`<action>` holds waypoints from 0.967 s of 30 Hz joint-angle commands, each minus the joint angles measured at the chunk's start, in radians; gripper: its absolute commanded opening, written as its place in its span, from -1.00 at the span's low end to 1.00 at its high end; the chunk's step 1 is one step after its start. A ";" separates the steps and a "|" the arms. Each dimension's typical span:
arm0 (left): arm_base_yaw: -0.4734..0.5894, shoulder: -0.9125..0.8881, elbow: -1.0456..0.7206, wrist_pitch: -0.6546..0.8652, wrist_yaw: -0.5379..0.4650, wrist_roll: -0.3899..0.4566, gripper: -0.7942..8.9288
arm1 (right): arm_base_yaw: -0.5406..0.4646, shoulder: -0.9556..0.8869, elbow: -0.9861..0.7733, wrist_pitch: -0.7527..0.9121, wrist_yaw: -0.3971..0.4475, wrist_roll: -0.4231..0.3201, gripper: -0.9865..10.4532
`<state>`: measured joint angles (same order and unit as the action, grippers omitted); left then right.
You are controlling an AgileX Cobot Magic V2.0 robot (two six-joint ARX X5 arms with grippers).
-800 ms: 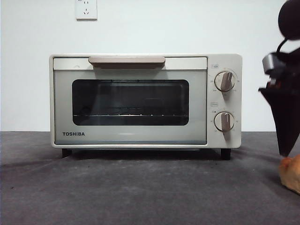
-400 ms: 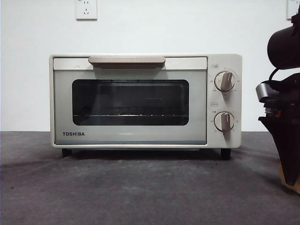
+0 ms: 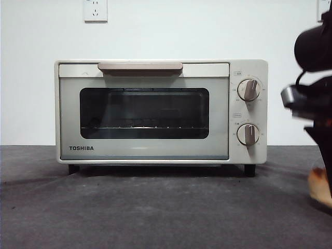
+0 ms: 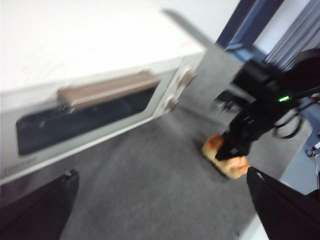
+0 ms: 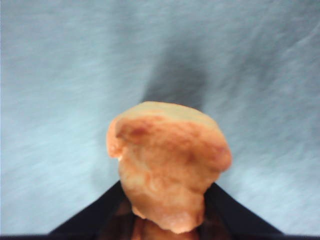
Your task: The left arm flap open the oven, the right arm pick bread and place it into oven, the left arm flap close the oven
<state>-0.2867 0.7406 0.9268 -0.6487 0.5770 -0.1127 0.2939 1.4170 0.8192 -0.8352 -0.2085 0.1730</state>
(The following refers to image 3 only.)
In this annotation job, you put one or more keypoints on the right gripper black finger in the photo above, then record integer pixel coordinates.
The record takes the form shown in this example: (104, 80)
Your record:
(324, 145)

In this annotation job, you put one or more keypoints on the pale grey camera box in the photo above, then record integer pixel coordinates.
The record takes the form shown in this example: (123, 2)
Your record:
(290, 96)

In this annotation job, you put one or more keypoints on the golden brown bread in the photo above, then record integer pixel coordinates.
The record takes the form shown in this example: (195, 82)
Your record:
(317, 186)

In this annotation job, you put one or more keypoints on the large beige oven knob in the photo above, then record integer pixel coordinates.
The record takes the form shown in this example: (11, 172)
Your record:
(249, 90)

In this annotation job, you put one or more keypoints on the cream Toshiba toaster oven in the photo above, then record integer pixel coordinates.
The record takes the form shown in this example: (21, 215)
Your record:
(262, 114)

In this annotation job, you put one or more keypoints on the small beige oven knob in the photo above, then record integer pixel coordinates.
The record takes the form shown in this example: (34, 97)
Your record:
(248, 134)

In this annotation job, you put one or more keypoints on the white wall socket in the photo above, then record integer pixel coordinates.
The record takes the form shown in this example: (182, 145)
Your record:
(95, 11)
(319, 10)

